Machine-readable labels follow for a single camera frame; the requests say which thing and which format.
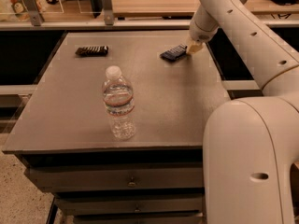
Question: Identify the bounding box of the grey metal bracket left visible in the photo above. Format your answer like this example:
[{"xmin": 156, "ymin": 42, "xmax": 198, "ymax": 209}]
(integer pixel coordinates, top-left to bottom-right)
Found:
[{"xmin": 23, "ymin": 0, "xmax": 44, "ymax": 26}]

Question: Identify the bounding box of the dark blue rxbar wrapper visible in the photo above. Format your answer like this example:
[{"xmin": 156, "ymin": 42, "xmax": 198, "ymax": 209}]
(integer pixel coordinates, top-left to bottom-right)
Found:
[{"xmin": 160, "ymin": 44, "xmax": 187, "ymax": 62}]

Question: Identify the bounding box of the grey drawer cabinet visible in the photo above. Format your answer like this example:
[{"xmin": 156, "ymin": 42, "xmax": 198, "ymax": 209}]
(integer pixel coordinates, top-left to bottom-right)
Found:
[{"xmin": 4, "ymin": 31, "xmax": 228, "ymax": 224}]

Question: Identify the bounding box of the brown chocolate rxbar wrapper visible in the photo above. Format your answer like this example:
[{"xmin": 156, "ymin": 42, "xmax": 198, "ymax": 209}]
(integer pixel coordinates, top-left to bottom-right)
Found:
[{"xmin": 75, "ymin": 46, "xmax": 108, "ymax": 57}]

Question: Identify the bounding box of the brass upper drawer knob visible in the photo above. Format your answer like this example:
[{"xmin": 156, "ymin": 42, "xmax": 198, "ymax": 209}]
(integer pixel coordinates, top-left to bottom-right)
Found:
[{"xmin": 127, "ymin": 177, "xmax": 136, "ymax": 188}]

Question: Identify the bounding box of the clear plastic water bottle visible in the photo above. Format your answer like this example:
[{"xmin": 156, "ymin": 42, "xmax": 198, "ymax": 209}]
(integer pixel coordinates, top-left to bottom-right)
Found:
[{"xmin": 102, "ymin": 65, "xmax": 135, "ymax": 140}]

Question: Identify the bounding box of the grey metal bracket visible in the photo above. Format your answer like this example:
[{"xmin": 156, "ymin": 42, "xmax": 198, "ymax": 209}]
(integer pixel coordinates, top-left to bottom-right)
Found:
[
  {"xmin": 102, "ymin": 0, "xmax": 114, "ymax": 25},
  {"xmin": 23, "ymin": 0, "xmax": 44, "ymax": 26}
]

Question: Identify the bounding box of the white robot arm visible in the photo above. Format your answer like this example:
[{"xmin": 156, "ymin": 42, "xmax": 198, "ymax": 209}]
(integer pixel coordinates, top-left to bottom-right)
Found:
[{"xmin": 188, "ymin": 0, "xmax": 299, "ymax": 224}]

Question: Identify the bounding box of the grey metal bracket middle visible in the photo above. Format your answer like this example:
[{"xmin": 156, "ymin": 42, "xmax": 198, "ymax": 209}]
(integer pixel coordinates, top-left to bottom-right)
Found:
[{"xmin": 102, "ymin": 0, "xmax": 114, "ymax": 25}]

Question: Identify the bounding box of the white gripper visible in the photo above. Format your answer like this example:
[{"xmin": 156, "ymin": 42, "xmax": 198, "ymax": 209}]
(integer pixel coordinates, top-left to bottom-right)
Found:
[{"xmin": 186, "ymin": 5, "xmax": 219, "ymax": 54}]

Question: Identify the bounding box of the wooden shelf board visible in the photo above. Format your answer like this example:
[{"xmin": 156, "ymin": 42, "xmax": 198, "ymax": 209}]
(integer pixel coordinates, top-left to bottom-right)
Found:
[{"xmin": 112, "ymin": 0, "xmax": 199, "ymax": 17}]

